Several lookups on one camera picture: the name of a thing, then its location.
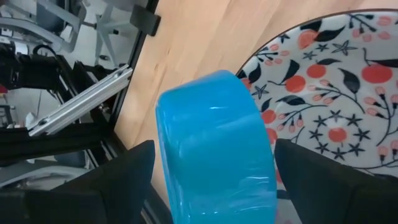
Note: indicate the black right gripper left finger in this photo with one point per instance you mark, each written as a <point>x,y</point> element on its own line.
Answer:
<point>124,186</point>

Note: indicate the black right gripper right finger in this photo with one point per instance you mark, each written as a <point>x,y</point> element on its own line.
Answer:
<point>326,193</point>

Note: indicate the blue plastic bowl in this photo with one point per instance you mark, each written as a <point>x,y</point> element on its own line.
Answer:
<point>214,149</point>

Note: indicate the black bowl with floral inside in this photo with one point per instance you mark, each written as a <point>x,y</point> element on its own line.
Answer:
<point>335,93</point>

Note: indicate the silver aluminium extrusion bar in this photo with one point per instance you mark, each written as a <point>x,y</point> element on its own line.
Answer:
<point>81,101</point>

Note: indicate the white swivel chair base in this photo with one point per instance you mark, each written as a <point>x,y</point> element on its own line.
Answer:
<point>104,28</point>

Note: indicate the grey office chair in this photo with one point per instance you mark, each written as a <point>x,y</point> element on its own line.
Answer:
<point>59,12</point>

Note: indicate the black aluminium table frame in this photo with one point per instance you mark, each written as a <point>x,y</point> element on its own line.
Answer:
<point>137,53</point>

